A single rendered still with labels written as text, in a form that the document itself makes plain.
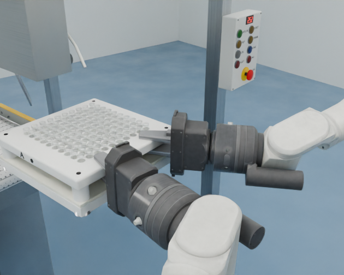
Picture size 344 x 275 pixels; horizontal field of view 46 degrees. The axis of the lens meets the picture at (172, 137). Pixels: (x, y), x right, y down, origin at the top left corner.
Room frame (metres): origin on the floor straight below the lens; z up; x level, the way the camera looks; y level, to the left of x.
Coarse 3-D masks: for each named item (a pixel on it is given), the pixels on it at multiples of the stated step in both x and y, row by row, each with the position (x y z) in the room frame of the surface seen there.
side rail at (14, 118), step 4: (0, 108) 1.17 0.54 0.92; (0, 112) 1.18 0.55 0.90; (4, 112) 1.16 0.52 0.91; (8, 112) 1.14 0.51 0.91; (4, 116) 1.16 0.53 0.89; (12, 116) 1.13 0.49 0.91; (16, 116) 1.11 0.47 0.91; (12, 120) 1.13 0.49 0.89; (16, 120) 1.12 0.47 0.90; (20, 120) 1.10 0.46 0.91; (24, 120) 1.09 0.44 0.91; (20, 124) 1.10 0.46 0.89
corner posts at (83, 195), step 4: (4, 148) 0.66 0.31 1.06; (4, 152) 0.66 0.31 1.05; (8, 152) 0.66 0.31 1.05; (4, 156) 0.66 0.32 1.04; (8, 156) 0.66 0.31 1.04; (12, 156) 0.66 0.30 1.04; (16, 156) 0.67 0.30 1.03; (72, 188) 0.53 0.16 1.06; (84, 188) 0.53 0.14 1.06; (88, 188) 0.54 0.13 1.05; (72, 192) 0.53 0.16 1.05; (76, 192) 0.52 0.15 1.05; (80, 192) 0.52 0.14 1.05; (84, 192) 0.53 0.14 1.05; (88, 192) 0.53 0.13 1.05; (76, 196) 0.52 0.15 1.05; (80, 196) 0.52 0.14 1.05; (84, 196) 0.53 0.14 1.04; (88, 196) 0.53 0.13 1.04; (76, 200) 0.52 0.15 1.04; (80, 200) 0.52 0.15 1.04; (84, 200) 0.53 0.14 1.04
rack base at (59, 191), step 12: (0, 156) 0.67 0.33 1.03; (144, 156) 0.67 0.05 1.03; (156, 156) 0.67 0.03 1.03; (12, 168) 0.64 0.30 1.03; (24, 168) 0.63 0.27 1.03; (36, 168) 0.63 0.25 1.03; (24, 180) 0.62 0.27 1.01; (36, 180) 0.59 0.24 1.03; (48, 180) 0.59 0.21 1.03; (48, 192) 0.57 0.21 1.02; (60, 192) 0.55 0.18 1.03; (96, 192) 0.55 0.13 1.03; (72, 204) 0.53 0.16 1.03; (84, 204) 0.52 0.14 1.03; (96, 204) 0.54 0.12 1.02
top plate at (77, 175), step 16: (64, 112) 0.77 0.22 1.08; (128, 112) 0.77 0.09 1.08; (16, 128) 0.70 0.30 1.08; (160, 128) 0.70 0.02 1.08; (0, 144) 0.66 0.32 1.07; (16, 144) 0.63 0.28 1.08; (32, 144) 0.63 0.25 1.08; (144, 144) 0.63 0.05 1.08; (160, 144) 0.66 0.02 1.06; (32, 160) 0.59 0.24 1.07; (48, 160) 0.58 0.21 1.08; (64, 160) 0.58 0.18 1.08; (64, 176) 0.53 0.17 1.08; (80, 176) 0.53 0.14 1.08; (96, 176) 0.54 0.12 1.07
